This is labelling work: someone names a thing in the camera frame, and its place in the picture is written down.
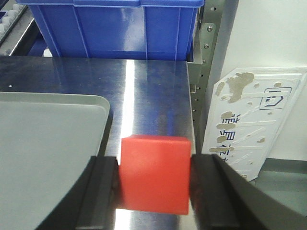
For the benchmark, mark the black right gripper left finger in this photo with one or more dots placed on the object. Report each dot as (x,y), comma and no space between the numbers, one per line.
(90,204)

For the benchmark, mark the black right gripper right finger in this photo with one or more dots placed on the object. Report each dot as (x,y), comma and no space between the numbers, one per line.
(223,200)

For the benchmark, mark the red cube block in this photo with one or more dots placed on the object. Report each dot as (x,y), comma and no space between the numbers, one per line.
(154,173)

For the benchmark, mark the grey plastic tray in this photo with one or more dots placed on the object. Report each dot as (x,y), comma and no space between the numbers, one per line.
(47,142)

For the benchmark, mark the white worn sign board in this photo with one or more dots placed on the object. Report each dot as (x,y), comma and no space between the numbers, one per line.
(248,110)

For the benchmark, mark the blue bin front right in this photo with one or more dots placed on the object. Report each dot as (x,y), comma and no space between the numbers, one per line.
(124,29)

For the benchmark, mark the grey perforated shelf post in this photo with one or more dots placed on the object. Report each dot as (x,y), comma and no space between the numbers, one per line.
(213,26)

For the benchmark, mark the white roller rail right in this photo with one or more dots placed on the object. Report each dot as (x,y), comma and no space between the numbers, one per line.
(9,16)

